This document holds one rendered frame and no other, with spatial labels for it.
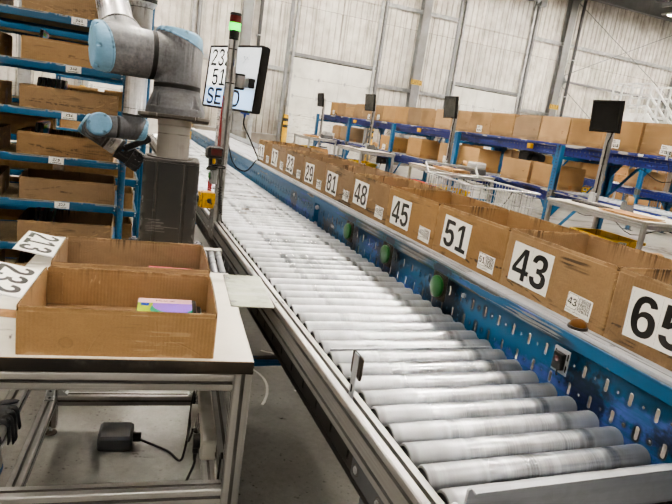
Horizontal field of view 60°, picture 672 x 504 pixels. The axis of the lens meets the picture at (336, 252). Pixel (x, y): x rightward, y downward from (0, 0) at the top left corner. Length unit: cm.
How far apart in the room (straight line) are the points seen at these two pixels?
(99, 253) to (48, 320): 60
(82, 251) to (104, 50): 60
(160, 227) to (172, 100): 41
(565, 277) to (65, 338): 114
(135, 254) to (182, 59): 63
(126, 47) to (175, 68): 15
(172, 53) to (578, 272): 135
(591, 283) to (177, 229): 127
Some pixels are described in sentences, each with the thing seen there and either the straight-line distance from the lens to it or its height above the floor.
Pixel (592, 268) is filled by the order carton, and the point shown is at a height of 103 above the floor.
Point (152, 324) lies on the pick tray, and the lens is 125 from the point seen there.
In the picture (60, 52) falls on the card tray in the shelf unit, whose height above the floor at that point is 139.
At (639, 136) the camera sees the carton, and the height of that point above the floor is 157.
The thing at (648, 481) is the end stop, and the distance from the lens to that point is 118.
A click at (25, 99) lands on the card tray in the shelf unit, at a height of 117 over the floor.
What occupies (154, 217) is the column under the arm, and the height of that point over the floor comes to 88.
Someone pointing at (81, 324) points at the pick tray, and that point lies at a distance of 126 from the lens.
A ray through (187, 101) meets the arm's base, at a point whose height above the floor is 127.
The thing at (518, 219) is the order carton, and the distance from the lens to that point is 214.
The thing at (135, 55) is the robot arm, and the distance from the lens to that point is 197.
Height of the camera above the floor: 128
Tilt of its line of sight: 13 degrees down
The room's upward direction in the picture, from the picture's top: 8 degrees clockwise
